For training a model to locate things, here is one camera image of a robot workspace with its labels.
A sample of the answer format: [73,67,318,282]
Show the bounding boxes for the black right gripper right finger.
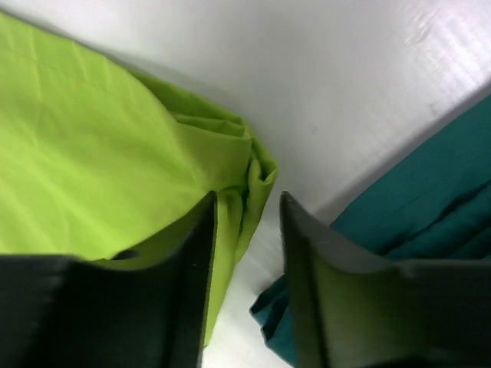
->
[280,192,490,367]

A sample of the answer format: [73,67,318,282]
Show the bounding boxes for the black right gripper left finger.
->
[1,192,217,367]

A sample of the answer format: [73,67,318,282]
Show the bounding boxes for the teal green shorts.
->
[250,98,490,367]

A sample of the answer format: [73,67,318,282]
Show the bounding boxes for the lime green shorts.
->
[1,14,278,337]

